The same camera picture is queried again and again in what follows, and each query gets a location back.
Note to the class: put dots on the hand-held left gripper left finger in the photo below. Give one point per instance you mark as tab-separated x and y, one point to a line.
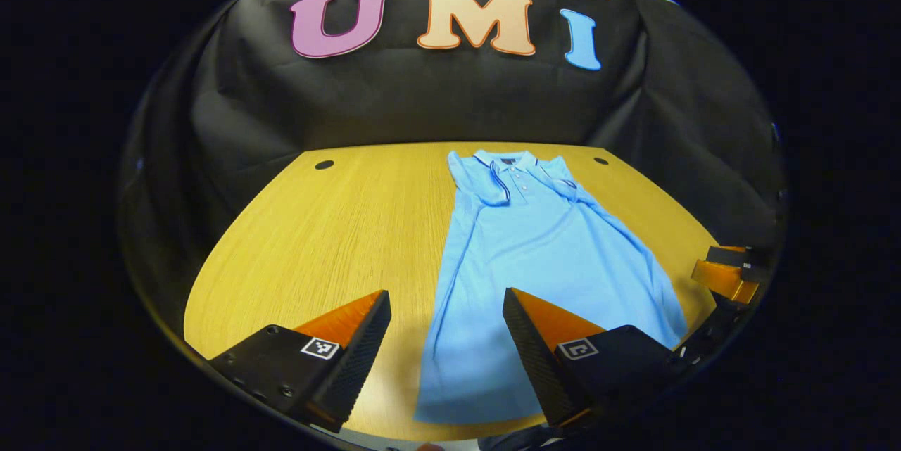
359	359

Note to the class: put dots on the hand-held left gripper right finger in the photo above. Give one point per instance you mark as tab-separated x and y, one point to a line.
535	359

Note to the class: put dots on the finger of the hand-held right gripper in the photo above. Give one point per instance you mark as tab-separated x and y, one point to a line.
732	256

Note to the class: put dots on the light blue polo T-shirt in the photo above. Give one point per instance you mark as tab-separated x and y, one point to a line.
535	247

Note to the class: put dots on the black backdrop cloth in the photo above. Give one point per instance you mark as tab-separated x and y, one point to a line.
436	99

